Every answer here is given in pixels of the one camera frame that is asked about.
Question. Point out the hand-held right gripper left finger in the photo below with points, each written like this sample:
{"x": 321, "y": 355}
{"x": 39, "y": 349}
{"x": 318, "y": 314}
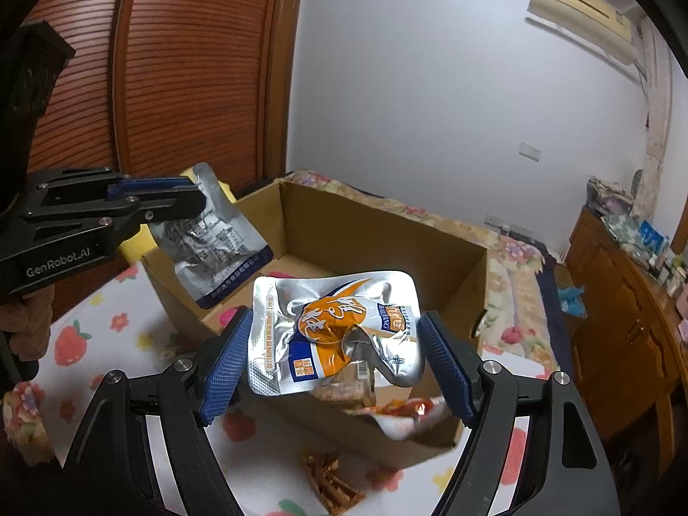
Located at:
{"x": 226, "y": 371}

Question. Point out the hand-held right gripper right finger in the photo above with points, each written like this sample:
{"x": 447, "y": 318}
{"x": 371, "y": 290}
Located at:
{"x": 446, "y": 365}

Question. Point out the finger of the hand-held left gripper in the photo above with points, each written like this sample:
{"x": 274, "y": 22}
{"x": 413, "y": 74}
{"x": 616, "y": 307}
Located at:
{"x": 145, "y": 187}
{"x": 172, "y": 209}

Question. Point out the plain silver foil packet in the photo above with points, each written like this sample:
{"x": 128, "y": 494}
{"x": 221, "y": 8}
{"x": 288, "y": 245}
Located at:
{"x": 215, "y": 247}

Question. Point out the silver and orange packet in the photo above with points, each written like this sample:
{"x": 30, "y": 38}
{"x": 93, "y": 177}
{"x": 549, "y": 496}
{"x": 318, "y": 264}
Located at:
{"x": 333, "y": 322}

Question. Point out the cardboard box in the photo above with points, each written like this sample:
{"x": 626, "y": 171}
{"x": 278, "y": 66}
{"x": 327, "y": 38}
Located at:
{"x": 376, "y": 236}

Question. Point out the person's left hand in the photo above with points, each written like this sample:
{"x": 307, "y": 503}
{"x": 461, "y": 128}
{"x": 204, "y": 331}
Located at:
{"x": 27, "y": 333}

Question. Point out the red spicy snack packet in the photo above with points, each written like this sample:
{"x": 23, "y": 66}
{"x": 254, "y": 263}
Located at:
{"x": 408, "y": 416}

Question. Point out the white floral tablecloth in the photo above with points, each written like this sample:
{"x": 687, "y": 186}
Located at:
{"x": 107, "y": 301}

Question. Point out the orange-brown snack packet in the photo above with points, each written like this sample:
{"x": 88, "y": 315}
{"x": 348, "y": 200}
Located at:
{"x": 344, "y": 387}

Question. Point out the wooden louvered wardrobe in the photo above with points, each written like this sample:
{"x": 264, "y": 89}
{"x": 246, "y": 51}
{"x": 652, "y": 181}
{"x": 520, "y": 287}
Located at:
{"x": 188, "y": 64}

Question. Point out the teal cloth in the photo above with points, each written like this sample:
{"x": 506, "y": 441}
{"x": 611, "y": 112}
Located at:
{"x": 572, "y": 301}

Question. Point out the clear packet of brown sticks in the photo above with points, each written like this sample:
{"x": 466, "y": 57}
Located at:
{"x": 330, "y": 481}

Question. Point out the wooden sideboard cabinet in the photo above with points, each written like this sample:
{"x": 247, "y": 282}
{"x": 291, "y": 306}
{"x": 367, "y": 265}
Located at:
{"x": 618, "y": 333}

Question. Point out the floral cushion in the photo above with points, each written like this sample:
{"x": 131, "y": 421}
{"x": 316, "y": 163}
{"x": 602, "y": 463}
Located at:
{"x": 27, "y": 419}

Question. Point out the green patterned bag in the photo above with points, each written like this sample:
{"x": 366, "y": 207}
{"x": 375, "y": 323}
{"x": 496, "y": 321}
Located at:
{"x": 621, "y": 231}

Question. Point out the pile of folded clothes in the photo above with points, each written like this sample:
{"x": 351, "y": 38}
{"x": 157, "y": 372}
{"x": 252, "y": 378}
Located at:
{"x": 610, "y": 193}

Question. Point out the blue printed box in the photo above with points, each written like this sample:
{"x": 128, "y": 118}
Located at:
{"x": 653, "y": 239}

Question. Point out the pale patterned curtain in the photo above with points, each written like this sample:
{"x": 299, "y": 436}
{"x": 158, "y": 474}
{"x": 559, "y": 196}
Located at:
{"x": 658, "y": 118}

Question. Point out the white wall switch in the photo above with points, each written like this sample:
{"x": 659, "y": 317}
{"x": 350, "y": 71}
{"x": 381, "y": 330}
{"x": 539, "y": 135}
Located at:
{"x": 529, "y": 151}

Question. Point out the wall air conditioner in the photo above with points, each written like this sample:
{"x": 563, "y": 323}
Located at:
{"x": 580, "y": 11}

